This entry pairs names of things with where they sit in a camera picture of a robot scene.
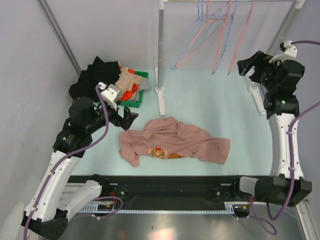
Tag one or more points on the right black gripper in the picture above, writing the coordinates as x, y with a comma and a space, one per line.
260, 60

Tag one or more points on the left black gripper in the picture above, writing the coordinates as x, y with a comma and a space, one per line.
124, 122

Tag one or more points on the pink hanger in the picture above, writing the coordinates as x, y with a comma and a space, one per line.
208, 25
240, 40
220, 43

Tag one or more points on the pink t shirt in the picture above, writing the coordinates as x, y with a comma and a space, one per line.
167, 138

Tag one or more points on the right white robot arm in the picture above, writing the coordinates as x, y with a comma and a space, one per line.
286, 184

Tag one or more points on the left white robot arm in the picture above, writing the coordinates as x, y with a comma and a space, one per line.
47, 214

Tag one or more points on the blue hanger right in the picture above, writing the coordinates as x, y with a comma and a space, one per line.
225, 46

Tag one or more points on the blue hanger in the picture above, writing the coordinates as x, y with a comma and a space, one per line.
225, 46
208, 23

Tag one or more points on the blue hanger left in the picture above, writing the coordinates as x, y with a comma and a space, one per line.
208, 23

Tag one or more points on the green plastic bin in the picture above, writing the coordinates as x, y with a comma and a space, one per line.
130, 102

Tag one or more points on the orange garment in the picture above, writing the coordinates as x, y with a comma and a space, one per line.
127, 95

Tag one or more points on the beige garment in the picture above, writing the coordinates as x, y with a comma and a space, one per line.
127, 80

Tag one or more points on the grey garment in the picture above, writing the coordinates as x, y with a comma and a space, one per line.
144, 85

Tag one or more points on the black garment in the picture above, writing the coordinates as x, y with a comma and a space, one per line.
99, 71

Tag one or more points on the white clothes rack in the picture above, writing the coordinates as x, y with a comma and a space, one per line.
253, 88

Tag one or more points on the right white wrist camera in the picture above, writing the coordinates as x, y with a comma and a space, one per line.
287, 52

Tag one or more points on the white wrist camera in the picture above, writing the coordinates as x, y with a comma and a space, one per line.
287, 52
110, 94

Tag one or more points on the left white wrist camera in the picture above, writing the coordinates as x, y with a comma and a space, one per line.
110, 94

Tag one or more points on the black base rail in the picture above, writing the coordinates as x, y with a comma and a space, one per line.
170, 193

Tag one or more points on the white cable duct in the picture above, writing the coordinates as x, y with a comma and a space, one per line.
92, 208

